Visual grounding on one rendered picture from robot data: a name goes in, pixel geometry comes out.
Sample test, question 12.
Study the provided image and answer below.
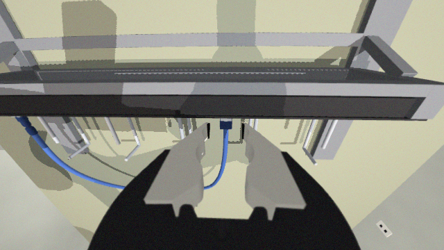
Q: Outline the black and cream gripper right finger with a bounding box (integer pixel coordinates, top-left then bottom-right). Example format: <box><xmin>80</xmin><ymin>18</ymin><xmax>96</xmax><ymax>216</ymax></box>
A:
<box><xmin>242</xmin><ymin>123</ymin><xmax>361</xmax><ymax>250</ymax></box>

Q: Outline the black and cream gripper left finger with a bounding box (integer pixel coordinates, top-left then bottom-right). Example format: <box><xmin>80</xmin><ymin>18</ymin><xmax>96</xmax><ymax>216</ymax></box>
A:
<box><xmin>87</xmin><ymin>122</ymin><xmax>210</xmax><ymax>250</ymax></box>

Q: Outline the blue network cable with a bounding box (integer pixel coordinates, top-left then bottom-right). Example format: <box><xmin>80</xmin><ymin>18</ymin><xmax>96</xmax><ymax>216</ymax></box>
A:
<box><xmin>25</xmin><ymin>126</ymin><xmax>228</xmax><ymax>190</ymax></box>

